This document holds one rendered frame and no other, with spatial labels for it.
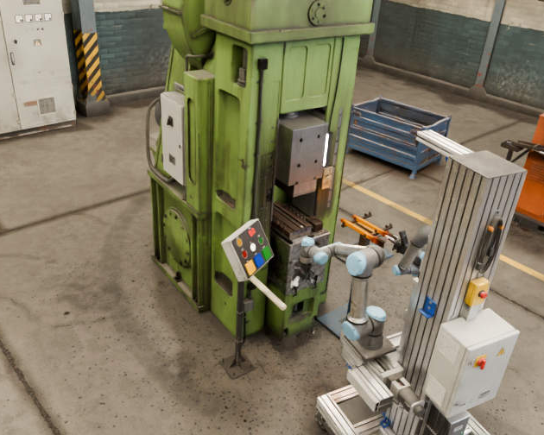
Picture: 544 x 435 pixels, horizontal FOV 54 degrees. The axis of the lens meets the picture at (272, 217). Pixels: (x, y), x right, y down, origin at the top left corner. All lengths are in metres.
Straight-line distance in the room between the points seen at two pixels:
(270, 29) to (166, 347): 2.47
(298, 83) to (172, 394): 2.29
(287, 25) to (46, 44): 5.29
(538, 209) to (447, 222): 4.10
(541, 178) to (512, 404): 2.99
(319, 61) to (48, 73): 5.29
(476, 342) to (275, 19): 2.06
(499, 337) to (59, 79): 6.90
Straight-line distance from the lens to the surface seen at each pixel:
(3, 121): 8.25
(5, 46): 8.07
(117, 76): 9.45
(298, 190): 3.70
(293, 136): 3.48
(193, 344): 4.34
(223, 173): 3.91
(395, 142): 7.40
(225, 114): 3.75
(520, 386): 4.60
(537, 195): 6.71
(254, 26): 3.23
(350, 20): 3.69
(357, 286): 2.90
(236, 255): 3.32
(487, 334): 2.90
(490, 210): 2.61
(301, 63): 3.55
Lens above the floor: 2.97
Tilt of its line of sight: 30 degrees down
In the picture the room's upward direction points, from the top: 4 degrees clockwise
